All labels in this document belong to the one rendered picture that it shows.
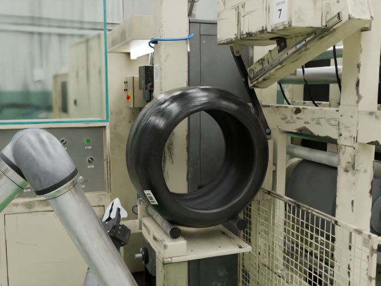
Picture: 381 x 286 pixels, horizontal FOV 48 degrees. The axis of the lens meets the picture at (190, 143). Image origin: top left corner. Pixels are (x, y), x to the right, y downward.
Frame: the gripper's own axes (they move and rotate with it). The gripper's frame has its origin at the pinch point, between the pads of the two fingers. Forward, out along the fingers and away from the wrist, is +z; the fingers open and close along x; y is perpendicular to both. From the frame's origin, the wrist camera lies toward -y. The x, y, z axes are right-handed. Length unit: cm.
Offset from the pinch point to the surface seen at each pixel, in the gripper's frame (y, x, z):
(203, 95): 3.6, 30.7, 39.2
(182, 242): 31.6, 5.6, -2.3
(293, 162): 99, 21, 74
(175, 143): 28, -3, 47
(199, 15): 412, -382, 932
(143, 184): 7.7, 3.9, 10.0
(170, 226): 25.8, 4.0, 1.8
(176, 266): 65, -25, 6
